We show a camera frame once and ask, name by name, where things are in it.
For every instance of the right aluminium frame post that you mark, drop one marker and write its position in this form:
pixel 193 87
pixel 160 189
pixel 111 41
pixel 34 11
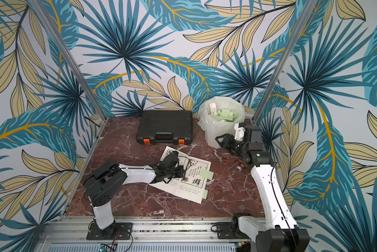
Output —
pixel 298 29

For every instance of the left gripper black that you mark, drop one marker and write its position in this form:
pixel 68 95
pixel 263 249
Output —
pixel 180 171

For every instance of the green sticky notes in bin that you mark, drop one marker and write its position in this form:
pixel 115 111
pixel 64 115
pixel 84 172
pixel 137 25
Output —
pixel 224 115

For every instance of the left aluminium frame post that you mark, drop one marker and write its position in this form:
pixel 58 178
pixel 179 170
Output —
pixel 48 23

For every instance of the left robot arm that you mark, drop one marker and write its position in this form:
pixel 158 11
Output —
pixel 104 183

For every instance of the black plastic tool case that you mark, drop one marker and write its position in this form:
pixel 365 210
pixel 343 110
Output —
pixel 168 126

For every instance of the green sticky note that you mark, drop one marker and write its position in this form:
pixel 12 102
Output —
pixel 205 194
pixel 206 174

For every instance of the aluminium front rail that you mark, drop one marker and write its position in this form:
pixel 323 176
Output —
pixel 147 235

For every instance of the aluminium frame post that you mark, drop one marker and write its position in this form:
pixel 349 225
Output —
pixel 48 23
pixel 298 29

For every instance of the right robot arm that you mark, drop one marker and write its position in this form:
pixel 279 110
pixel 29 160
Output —
pixel 280 233

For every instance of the green cover picture book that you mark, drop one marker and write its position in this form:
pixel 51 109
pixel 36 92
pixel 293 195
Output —
pixel 192 186

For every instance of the white lined trash bin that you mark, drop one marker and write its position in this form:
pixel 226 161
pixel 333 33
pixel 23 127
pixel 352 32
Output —
pixel 213 128

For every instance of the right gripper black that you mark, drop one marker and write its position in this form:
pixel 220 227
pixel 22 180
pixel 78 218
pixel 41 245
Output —
pixel 229 142

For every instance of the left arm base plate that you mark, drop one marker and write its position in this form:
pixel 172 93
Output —
pixel 116 231

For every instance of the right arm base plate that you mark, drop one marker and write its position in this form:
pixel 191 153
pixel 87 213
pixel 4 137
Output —
pixel 231 230

